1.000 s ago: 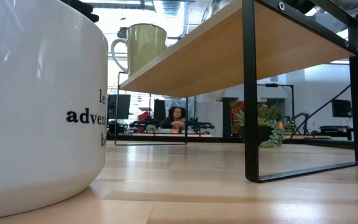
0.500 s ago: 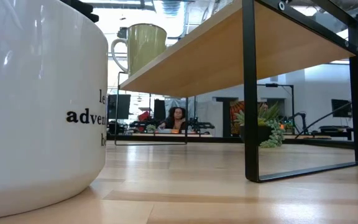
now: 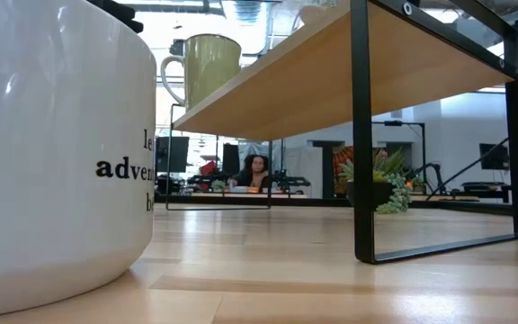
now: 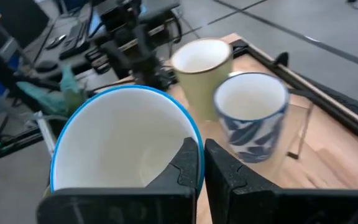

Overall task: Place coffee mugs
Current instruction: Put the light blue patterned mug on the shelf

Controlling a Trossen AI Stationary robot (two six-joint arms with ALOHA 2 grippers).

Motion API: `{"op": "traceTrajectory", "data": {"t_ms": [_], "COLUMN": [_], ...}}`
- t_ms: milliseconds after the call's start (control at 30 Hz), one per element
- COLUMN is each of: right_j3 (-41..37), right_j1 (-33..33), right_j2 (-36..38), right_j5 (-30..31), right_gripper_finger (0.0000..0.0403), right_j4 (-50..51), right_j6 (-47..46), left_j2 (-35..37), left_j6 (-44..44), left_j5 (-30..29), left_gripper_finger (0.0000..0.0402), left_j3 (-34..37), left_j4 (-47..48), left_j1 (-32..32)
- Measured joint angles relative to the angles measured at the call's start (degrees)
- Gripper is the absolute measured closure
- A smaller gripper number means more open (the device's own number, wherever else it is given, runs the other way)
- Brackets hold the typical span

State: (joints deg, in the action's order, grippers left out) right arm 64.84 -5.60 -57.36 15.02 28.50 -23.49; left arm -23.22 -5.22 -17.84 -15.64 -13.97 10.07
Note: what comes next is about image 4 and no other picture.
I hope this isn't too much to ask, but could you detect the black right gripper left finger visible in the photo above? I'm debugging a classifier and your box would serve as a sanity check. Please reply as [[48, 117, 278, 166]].
[[37, 138, 200, 224]]

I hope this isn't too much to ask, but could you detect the olive green mug gold rim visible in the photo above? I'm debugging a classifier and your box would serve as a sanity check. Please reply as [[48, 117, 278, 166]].
[[170, 37, 234, 123]]

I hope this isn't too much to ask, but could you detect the black table frame rail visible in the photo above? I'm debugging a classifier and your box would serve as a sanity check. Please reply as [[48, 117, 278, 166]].
[[231, 39, 358, 151]]

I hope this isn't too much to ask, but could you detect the green leafy plant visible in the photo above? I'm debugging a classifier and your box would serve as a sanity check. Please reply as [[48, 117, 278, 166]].
[[16, 65, 90, 118]]

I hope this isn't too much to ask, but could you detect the white aluminium profile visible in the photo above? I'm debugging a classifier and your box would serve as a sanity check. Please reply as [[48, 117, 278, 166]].
[[35, 111, 58, 158]]

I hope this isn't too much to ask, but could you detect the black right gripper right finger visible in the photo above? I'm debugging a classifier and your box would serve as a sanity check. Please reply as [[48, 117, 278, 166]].
[[204, 139, 358, 224]]

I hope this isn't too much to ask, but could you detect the blue white patterned mug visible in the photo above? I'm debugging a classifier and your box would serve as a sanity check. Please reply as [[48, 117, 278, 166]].
[[213, 72, 290, 164]]

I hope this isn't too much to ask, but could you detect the black computer mouse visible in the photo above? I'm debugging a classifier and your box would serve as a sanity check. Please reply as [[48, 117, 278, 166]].
[[35, 60, 59, 73]]

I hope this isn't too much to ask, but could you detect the green patterned mug blue rim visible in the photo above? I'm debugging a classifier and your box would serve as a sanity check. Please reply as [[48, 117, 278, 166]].
[[50, 84, 205, 200]]

